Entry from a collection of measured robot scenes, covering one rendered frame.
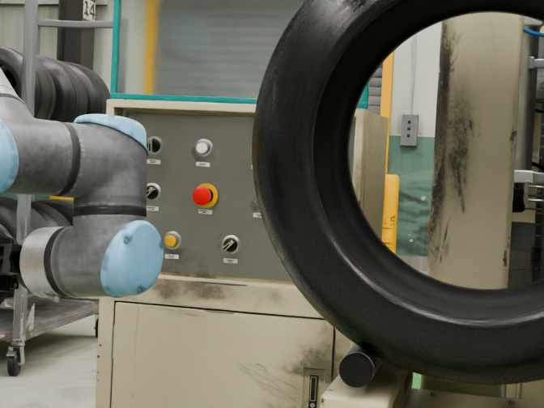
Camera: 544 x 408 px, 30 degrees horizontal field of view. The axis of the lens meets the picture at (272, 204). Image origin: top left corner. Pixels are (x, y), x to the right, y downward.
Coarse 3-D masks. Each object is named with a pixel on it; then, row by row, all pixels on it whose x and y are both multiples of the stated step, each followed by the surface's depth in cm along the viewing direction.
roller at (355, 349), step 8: (352, 352) 131; (360, 352) 131; (368, 352) 133; (344, 360) 131; (352, 360) 130; (360, 360) 130; (368, 360) 130; (376, 360) 134; (344, 368) 130; (352, 368) 130; (360, 368) 130; (368, 368) 130; (376, 368) 133; (344, 376) 130; (352, 376) 130; (360, 376) 130; (368, 376) 130; (352, 384) 130; (360, 384) 130
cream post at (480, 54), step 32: (448, 32) 162; (480, 32) 161; (512, 32) 160; (448, 64) 162; (480, 64) 161; (512, 64) 160; (448, 96) 162; (480, 96) 161; (512, 96) 160; (448, 128) 163; (480, 128) 161; (512, 128) 160; (448, 160) 163; (480, 160) 162; (512, 160) 161; (448, 192) 163; (480, 192) 162; (512, 192) 161; (448, 224) 163; (480, 224) 162; (448, 256) 163; (480, 256) 162; (480, 288) 162; (448, 384) 164
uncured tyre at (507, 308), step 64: (320, 0) 127; (384, 0) 123; (448, 0) 149; (512, 0) 147; (320, 64) 125; (256, 128) 131; (320, 128) 154; (256, 192) 132; (320, 192) 155; (320, 256) 127; (384, 256) 153; (384, 320) 125; (448, 320) 123; (512, 320) 121
